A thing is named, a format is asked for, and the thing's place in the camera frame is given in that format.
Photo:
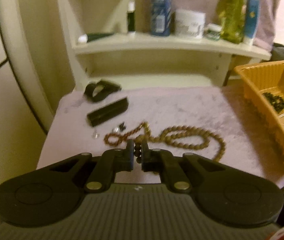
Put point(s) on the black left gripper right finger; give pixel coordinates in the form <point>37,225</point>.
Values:
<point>226,195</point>

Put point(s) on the small green-label jar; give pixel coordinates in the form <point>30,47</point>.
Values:
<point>213,31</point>

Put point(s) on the black white lip balm stick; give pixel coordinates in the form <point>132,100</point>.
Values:
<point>131,17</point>

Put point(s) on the white cream jar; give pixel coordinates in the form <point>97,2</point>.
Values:
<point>189,23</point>

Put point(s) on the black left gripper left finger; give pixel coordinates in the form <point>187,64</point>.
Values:
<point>54,192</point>

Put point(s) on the cream wooden shelf unit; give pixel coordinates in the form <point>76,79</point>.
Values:
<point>134,61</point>

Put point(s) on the orange plastic tray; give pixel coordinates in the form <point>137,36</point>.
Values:
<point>264,88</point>

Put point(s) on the small pearl earring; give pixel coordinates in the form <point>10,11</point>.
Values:
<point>116,130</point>

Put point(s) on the blue spray bottle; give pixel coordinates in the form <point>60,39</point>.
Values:
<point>160,17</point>

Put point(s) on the dark green tube white cap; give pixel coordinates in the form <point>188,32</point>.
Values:
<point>86,38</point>

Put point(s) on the small crystal stud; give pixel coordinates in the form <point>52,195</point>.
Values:
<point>95,135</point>

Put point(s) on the blue white cream tube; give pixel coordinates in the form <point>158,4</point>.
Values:
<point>251,21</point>

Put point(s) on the black rectangular box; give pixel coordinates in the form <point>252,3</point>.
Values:
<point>101,115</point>

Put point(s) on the lavender hanging towel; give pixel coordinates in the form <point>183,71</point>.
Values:
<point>266,30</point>

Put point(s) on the black wristwatch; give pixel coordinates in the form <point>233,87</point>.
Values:
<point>98,91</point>

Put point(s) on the green olive spray bottle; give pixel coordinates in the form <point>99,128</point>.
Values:
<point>232,21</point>

